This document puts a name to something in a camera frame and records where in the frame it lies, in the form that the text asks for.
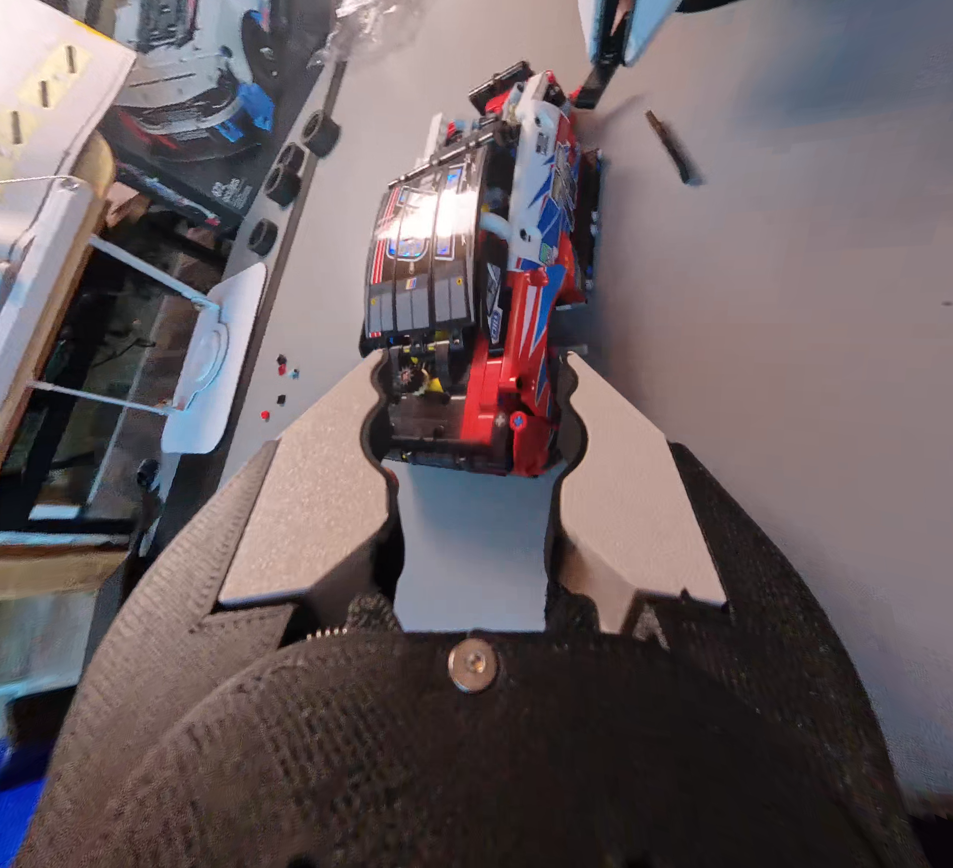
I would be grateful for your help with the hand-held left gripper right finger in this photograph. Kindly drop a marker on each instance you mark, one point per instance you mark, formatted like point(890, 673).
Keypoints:
point(640, 510)

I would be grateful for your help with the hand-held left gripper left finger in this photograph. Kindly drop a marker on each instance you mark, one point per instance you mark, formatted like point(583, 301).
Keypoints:
point(313, 510)

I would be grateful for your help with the black long lego tile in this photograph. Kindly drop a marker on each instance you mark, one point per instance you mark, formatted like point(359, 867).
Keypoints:
point(595, 87)

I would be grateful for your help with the red blue lego car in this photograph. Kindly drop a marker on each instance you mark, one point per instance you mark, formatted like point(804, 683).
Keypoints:
point(506, 332)

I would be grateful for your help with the black lego tire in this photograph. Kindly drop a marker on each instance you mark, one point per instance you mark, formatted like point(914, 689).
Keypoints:
point(257, 238)
point(287, 151)
point(274, 190)
point(313, 134)

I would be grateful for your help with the lego set box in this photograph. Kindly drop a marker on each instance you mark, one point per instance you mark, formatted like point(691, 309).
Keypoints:
point(186, 138)

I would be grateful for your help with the white book stand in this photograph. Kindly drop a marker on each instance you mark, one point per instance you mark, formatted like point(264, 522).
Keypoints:
point(223, 346)

